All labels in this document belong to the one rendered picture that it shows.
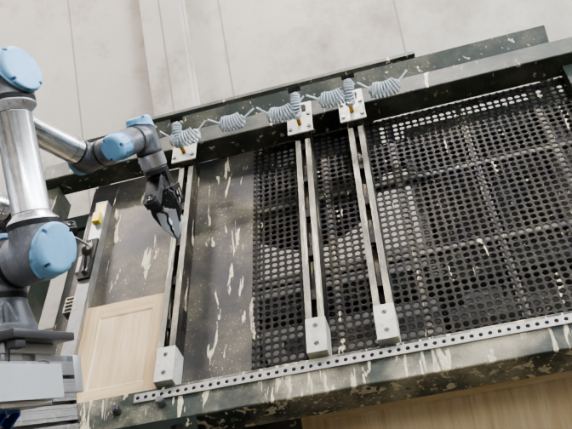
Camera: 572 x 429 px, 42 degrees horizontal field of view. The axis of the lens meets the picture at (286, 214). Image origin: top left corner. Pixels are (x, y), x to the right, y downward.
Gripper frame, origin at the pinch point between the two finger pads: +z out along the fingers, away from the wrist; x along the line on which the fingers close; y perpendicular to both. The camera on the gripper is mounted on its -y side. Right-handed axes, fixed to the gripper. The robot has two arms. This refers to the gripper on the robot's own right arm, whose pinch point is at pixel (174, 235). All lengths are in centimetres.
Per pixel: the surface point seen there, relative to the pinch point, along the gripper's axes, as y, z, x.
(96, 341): 15, 32, 46
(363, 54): 305, -23, -32
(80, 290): 33, 18, 56
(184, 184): 73, -3, 22
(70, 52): 336, -86, 184
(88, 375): 3, 38, 46
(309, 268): 26.6, 26.9, -28.4
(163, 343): 5.2, 33.6, 18.2
